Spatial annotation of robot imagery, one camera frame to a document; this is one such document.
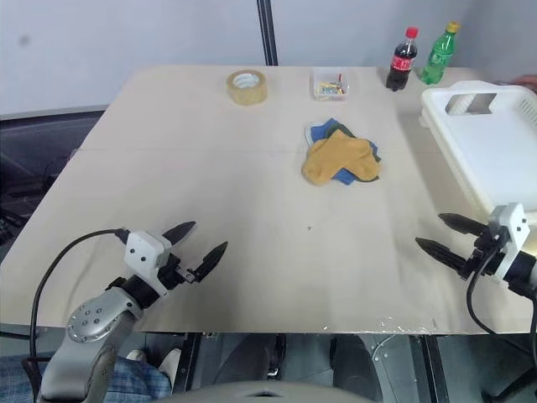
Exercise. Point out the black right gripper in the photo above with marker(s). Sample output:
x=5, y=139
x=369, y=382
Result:
x=486, y=256

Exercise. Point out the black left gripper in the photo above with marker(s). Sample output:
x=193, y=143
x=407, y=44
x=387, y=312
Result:
x=172, y=273

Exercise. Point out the yellow cloth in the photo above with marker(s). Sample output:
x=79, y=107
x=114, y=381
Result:
x=335, y=155

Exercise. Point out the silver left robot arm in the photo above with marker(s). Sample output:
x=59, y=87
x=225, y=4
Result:
x=90, y=323

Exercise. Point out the white plastic basket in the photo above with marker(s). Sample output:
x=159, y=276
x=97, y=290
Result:
x=495, y=147

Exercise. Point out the clear plastic box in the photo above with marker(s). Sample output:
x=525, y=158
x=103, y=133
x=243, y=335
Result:
x=331, y=96

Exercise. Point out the bystander bare hand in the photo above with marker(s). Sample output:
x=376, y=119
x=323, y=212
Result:
x=528, y=82

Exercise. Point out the white shoe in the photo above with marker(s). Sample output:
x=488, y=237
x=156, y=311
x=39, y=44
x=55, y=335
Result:
x=135, y=356
x=171, y=363

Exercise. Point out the white plastic base tray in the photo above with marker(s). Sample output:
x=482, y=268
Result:
x=423, y=119

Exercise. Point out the black table leg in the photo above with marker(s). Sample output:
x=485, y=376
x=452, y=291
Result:
x=434, y=369

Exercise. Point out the person's blue trouser leg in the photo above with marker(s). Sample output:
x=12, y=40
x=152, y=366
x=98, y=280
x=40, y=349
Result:
x=134, y=382

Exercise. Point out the beige packing tape roll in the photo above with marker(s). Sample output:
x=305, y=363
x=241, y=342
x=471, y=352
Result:
x=235, y=94

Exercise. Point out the dark grey cloth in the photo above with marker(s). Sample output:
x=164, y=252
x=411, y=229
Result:
x=345, y=128

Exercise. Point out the dark rounded shape under table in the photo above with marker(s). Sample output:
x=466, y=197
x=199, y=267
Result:
x=354, y=361

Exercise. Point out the blue sock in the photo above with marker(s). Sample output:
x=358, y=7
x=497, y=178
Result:
x=325, y=129

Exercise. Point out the green soda bottle yellow cap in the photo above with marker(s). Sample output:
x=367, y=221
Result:
x=438, y=59

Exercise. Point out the cola bottle red cap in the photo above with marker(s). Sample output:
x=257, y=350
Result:
x=400, y=63

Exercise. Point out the black vertical pole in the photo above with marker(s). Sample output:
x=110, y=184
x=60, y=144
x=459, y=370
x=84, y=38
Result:
x=268, y=33

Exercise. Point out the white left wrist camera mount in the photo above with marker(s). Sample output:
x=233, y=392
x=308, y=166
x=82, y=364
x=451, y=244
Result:
x=144, y=252

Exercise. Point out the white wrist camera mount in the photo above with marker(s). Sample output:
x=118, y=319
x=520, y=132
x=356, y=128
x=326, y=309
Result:
x=514, y=222
x=144, y=252

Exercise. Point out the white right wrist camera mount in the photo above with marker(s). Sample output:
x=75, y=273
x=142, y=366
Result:
x=514, y=222

